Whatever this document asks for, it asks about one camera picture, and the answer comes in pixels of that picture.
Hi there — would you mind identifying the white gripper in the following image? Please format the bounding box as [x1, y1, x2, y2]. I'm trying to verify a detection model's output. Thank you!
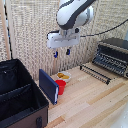
[46, 29, 81, 59]

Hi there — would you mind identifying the dark blue book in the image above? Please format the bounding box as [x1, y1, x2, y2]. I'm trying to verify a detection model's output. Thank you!
[38, 68, 60, 106]

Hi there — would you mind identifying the white bowl with yellow food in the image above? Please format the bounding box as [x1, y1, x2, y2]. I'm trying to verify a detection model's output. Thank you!
[56, 71, 72, 84]

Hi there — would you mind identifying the red plastic cup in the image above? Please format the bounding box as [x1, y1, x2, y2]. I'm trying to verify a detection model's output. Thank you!
[54, 79, 67, 96]

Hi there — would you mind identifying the black fabric storage box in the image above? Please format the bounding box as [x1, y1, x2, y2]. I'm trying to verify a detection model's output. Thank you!
[0, 58, 50, 128]

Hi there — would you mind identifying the black wire dish rack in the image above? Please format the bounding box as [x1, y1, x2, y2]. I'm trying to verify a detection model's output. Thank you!
[79, 64, 112, 86]

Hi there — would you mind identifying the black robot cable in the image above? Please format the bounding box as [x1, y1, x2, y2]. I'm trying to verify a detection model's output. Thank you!
[79, 18, 128, 38]

